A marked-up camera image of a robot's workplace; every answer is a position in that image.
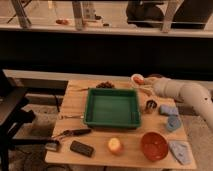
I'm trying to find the dark grapes bunch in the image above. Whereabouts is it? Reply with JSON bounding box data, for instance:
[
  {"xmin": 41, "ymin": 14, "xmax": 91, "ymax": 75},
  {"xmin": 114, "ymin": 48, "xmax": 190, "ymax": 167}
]
[{"xmin": 96, "ymin": 81, "xmax": 115, "ymax": 88}]

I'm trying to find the black rectangular remote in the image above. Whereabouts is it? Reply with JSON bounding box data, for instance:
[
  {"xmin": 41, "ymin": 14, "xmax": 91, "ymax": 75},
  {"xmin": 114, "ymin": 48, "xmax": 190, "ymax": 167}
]
[{"xmin": 70, "ymin": 141, "xmax": 94, "ymax": 157}]

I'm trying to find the grey blue cloth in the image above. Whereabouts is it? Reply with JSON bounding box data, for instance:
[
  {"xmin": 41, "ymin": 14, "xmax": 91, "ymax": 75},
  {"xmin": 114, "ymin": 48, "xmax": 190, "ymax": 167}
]
[{"xmin": 169, "ymin": 141, "xmax": 191, "ymax": 165}]

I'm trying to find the red bowl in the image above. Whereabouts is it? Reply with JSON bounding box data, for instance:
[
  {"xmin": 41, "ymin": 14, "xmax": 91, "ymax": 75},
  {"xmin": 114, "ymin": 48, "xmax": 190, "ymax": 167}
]
[{"xmin": 140, "ymin": 132, "xmax": 169, "ymax": 162}]

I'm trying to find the blue round cup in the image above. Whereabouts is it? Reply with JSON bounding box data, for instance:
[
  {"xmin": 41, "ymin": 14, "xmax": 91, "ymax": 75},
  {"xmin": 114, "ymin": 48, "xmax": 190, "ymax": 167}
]
[{"xmin": 166, "ymin": 116, "xmax": 181, "ymax": 132}]

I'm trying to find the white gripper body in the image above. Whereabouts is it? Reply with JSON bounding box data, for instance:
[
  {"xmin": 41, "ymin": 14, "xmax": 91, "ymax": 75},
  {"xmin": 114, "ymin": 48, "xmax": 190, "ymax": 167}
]
[{"xmin": 141, "ymin": 77, "xmax": 157, "ymax": 96}]

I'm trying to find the green plastic tray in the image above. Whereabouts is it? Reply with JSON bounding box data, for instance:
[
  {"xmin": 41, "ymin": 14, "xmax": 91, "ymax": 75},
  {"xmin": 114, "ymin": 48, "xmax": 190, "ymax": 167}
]
[{"xmin": 84, "ymin": 88, "xmax": 141, "ymax": 129}]

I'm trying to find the yellow apple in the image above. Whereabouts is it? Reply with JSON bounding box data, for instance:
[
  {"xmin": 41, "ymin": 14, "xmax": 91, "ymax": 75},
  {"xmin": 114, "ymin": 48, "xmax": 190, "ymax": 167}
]
[{"xmin": 107, "ymin": 138, "xmax": 123, "ymax": 155}]

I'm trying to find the metal cup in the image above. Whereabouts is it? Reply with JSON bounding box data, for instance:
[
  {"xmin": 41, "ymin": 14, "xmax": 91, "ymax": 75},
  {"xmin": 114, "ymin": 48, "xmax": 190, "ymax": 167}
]
[{"xmin": 145, "ymin": 100, "xmax": 157, "ymax": 114}]

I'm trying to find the metal fork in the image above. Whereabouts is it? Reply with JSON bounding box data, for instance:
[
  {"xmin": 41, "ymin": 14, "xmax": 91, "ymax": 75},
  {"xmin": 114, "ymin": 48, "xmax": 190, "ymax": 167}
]
[{"xmin": 58, "ymin": 115, "xmax": 84, "ymax": 120}]

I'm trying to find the white cup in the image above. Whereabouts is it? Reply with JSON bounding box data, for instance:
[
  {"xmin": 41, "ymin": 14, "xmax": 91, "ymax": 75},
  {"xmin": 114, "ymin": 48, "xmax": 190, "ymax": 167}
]
[{"xmin": 131, "ymin": 74, "xmax": 144, "ymax": 87}]

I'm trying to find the thin stick utensil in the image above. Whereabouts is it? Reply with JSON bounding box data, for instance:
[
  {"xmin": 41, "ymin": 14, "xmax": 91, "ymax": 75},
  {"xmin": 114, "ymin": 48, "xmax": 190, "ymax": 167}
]
[{"xmin": 69, "ymin": 86, "xmax": 89, "ymax": 91}]

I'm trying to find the black chair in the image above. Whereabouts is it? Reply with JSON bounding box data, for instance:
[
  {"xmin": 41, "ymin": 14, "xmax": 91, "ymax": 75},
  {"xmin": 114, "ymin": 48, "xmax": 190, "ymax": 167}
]
[{"xmin": 0, "ymin": 70, "xmax": 35, "ymax": 171}]

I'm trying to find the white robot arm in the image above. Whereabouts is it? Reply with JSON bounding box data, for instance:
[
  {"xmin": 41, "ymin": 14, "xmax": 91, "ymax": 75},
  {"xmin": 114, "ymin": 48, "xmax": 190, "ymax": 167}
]
[{"xmin": 144, "ymin": 77, "xmax": 213, "ymax": 129}]

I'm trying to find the orange pepper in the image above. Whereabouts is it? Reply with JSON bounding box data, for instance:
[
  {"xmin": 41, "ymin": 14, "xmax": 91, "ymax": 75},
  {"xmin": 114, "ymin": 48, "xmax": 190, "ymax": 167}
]
[{"xmin": 133, "ymin": 77, "xmax": 144, "ymax": 85}]

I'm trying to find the small black silver box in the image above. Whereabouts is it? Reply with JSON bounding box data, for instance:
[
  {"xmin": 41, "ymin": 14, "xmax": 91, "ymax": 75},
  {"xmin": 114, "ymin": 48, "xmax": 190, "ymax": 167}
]
[{"xmin": 45, "ymin": 140, "xmax": 60, "ymax": 152}]

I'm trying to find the purple bowl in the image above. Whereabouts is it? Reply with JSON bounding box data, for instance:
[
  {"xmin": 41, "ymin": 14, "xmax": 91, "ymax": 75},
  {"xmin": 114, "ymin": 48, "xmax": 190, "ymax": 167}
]
[{"xmin": 148, "ymin": 74, "xmax": 163, "ymax": 78}]

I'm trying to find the blue sponge block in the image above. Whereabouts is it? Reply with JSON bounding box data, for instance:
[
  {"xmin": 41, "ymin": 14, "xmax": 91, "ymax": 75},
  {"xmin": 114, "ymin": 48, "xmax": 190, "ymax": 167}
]
[{"xmin": 159, "ymin": 105, "xmax": 179, "ymax": 116}]

